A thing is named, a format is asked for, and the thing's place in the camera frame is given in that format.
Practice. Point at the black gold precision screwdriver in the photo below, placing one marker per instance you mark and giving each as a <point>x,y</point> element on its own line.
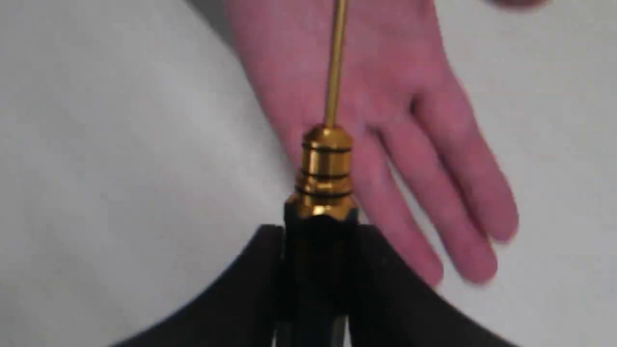
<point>320,217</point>

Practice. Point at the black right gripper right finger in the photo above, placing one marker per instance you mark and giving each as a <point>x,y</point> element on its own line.
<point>390,306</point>

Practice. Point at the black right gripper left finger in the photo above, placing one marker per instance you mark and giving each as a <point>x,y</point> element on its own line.
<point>237,310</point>

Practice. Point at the person's open hand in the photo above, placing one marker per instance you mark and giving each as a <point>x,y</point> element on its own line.
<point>402,103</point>

